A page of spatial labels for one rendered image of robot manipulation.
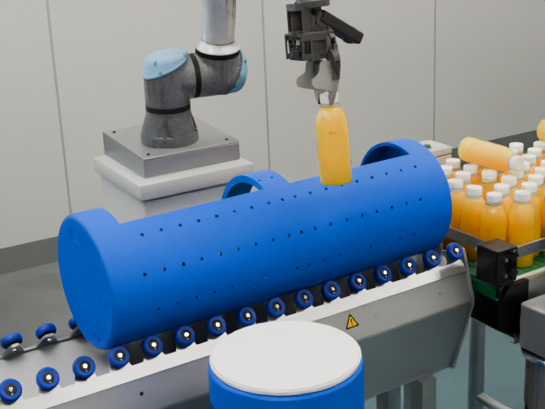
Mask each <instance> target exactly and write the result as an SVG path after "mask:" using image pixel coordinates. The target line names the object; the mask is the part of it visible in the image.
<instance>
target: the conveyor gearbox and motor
mask: <svg viewBox="0 0 545 409"><path fill-rule="evenodd" d="M519 322H520V341H519V345H520V347H521V354H522V355H523V356H524V357H525V358H526V367H525V386H524V402H525V406H524V409H545V294H544V295H540V296H538V297H535V298H533V299H529V300H527V301H525V302H522V303H521V316H520V321H519Z"/></svg>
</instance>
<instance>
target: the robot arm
mask: <svg viewBox="0 0 545 409"><path fill-rule="evenodd" d="M322 6H330V0H296V2H294V3H293V4H286V14H287V24H288V33H286V34H284V35H285V55H286V59H290V60H294V61H307V62H306V70H305V72H304V73H303V74H302V75H301V76H299V77H298V78H297V81H296V84H297V85H298V87H300V88H308V89H313V90H314V94H315V99H316V101H317V104H321V103H320V94H321V93H324V91H327V92H328V101H329V105H333V104H334V101H335V98H336V95H337V89H338V85H339V79H340V73H341V59H340V54H339V51H338V44H337V39H336V37H338V38H340V39H342V40H343V41H344V42H345V43H347V44H360V43H361V41H362V39H363V33H362V32H360V31H359V30H358V29H356V28H355V27H353V26H350V25H349V24H347V23H346V22H344V21H343V20H341V19H339V18H337V17H336V16H335V15H332V14H331V13H329V12H328V11H326V10H322V9H321V7H322ZM235 18H236V0H202V25H201V38H200V39H199V40H198V41H197V42H196V43H195V52H194V53H190V54H189V53H188V52H187V50H186V49H184V48H168V49H163V50H158V51H155V52H153V53H151V54H149V55H148V56H147V57H146V58H145V59H144V62H143V78H144V97H145V109H146V113H145V117H144V122H143V126H142V130H141V132H140V139H141V143H142V144H144V145H146V146H148V147H152V148H157V149H174V148H181V147H185V146H188V145H191V144H194V143H195V142H197V141H198V139H199V131H198V128H197V126H196V124H195V120H194V118H193V115H192V113H191V99H192V98H198V97H210V96H216V95H227V94H229V93H236V92H238V91H239V90H240V89H242V87H243V86H244V84H245V83H246V80H247V70H248V65H247V56H246V54H245V52H244V51H243V49H241V48H240V44H239V43H238V42H237V41H236V40H235V39H234V37H235ZM287 41H288V43H289V51H290V53H289V54H288V48H287ZM324 58H325V59H326V60H327V61H326V60H321V59H324Z"/></svg>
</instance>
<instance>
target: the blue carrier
mask: <svg viewBox="0 0 545 409"><path fill-rule="evenodd" d="M351 170H352V181H351V182H350V183H347V184H345V185H341V186H324V185H322V184H321V183H320V177H319V176H316V177H313V178H309V179H304V180H299V181H296V182H292V183H289V182H288V181H287V180H286V179H285V178H283V177H282V176H281V175H280V174H278V173H277V172H275V171H272V170H260V171H256V172H252V173H249V174H242V175H239V176H236V177H234V178H232V179H231V180H230V181H229V182H228V184H227V185H226V187H225V190H224V192H223V195H222V199H221V200H215V201H212V202H208V203H205V204H199V205H195V206H191V207H188V208H185V209H179V210H175V211H171V212H168V213H162V214H158V215H155V216H151V217H145V218H141V219H138V220H134V221H130V222H124V223H121V224H119V223H118V221H117V220H116V219H115V217H114V216H113V215H112V214H111V213H110V212H108V211H107V210H105V209H102V208H96V209H90V210H86V211H83V212H78V213H72V214H70V215H68V216H67V217H65V218H64V220H63V221H62V224H61V226H60V229H59V233H58V265H59V271H60V275H61V279H62V286H63V290H64V292H65V296H66V298H67V302H68V305H69V308H70V310H71V313H72V316H73V317H74V319H75V322H76V324H77V325H78V327H79V329H80V331H81V333H82V334H83V336H84V337H85V338H86V339H87V340H88V341H89V343H91V344H92V345H93V346H94V347H95V348H97V349H99V350H108V349H111V348H112V347H114V346H117V345H124V344H127V343H130V342H134V341H137V340H140V339H143V338H146V337H147V336H148V335H156V334H161V333H164V332H166V331H170V330H172V329H177V328H178V327H179V326H180V325H190V324H193V323H196V322H198V321H203V320H206V319H208V318H209V317H211V316H219V315H222V314H225V313H227V312H232V311H235V310H238V309H240V308H241V307H244V306H251V305H254V304H258V303H262V302H264V301H267V300H269V299H271V298H273V297H280V296H283V295H288V294H291V293H294V292H296V291H298V290H299V289H307V288H309V287H313V286H317V285H319V284H323V283H325V282H326V281H328V280H332V281H333V280H336V279H338V278H343V277H346V276H349V275H351V274H352V273H355V272H358V273H359V272H362V271H365V270H368V269H373V268H375V267H376V266H378V265H386V264H388V263H391V262H394V261H397V260H400V259H402V258H403V257H410V256H415V255H418V254H420V253H424V252H425V251H427V250H430V249H431V250H432V249H434V248H436V247H437V246H439V245H440V244H441V242H442V241H443V240H444V238H445V236H446V234H447V233H448V229H449V227H450V223H451V218H452V197H451V192H450V188H449V185H448V180H447V178H446V175H445V173H444V171H443V169H442V167H441V165H440V163H439V162H438V161H437V159H436V157H435V156H434V155H433V154H432V153H431V151H430V150H429V149H427V148H426V147H425V146H424V145H422V144H420V143H419V142H417V141H415V140H411V139H397V140H391V141H387V142H384V143H380V144H376V145H375V146H373V147H372V148H370V149H369V150H368V151H367V153H366V155H365V156H364V158H363V160H362V163H361V166H357V167H354V168H351ZM253 186H254V187H256V188H257V189H258V190H259V191H255V192H251V189H252V187H253ZM405 203H406V204H405ZM390 207H391V208H390ZM375 211H376V212H375ZM360 215H361V216H360ZM329 223H330V225H329ZM313 228H314V229H313ZM300 231H301V233H300ZM287 235H288V236H287ZM254 244H255V245H254ZM237 248H238V250H237ZM219 253H220V255H219ZM200 258H202V260H201V259H200ZM182 263H183V265H182ZM163 268H164V269H165V270H164V271H163ZM144 273H145V276H144Z"/></svg>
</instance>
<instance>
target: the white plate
mask: <svg viewBox="0 0 545 409"><path fill-rule="evenodd" d="M209 361H210V367H211V369H212V371H213V373H214V374H215V375H216V376H217V377H218V378H219V379H220V380H221V381H223V382H225V383H226V384H227V385H230V386H232V387H234V388H236V389H238V390H242V391H246V392H249V393H253V394H262V395H272V396H290V395H300V394H309V393H314V392H317V391H321V390H325V389H327V388H330V387H332V386H335V385H337V384H339V383H341V382H343V381H344V380H345V379H347V378H348V377H350V376H351V375H352V374H353V373H354V372H355V371H356V370H357V369H358V366H359V365H360V363H361V350H360V347H359V345H358V344H357V343H356V341H355V340H354V339H353V338H352V337H351V336H349V335H348V334H346V333H345V332H343V331H341V330H339V329H336V328H333V327H332V326H328V325H323V324H320V323H315V322H309V321H271V322H265V323H261V324H257V325H251V326H248V327H245V328H242V329H239V330H237V331H235V332H233V333H231V334H229V335H227V336H226V337H224V338H223V339H222V340H221V341H220V342H219V343H218V344H217V345H216V346H215V347H214V348H213V349H212V351H211V354H210V359H209Z"/></svg>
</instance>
